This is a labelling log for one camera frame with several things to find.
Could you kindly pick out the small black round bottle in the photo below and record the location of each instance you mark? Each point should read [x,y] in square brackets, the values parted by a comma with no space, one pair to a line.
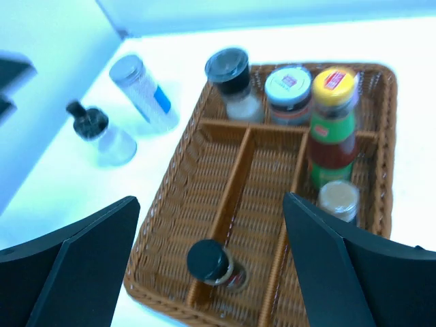
[112,145]

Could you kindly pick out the white-lid sauce jar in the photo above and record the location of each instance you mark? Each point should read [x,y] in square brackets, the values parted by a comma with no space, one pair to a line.
[288,93]

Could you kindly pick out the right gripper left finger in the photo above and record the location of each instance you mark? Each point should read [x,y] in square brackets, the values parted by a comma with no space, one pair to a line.
[72,276]

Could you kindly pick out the black-top salt grinder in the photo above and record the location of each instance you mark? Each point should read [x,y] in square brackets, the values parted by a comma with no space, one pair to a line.
[229,71]

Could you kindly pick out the brown wicker divided basket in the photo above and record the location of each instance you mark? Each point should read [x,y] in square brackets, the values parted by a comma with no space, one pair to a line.
[226,181]

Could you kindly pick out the silver-lid jar white beads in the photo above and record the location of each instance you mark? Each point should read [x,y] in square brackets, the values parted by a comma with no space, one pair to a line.
[132,77]

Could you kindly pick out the yellow-label oil bottle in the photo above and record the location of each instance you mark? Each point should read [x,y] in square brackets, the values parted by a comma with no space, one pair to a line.
[340,199]

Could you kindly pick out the black-cap pepper jar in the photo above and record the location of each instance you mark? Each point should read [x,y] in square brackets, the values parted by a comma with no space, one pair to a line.
[211,263]

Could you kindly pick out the green-label chili sauce bottle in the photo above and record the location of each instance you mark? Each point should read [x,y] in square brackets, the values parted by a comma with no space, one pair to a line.
[331,144]

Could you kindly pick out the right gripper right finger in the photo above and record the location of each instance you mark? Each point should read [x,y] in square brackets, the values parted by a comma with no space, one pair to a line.
[351,277]

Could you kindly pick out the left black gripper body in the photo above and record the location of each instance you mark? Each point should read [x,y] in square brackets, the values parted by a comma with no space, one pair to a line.
[16,70]

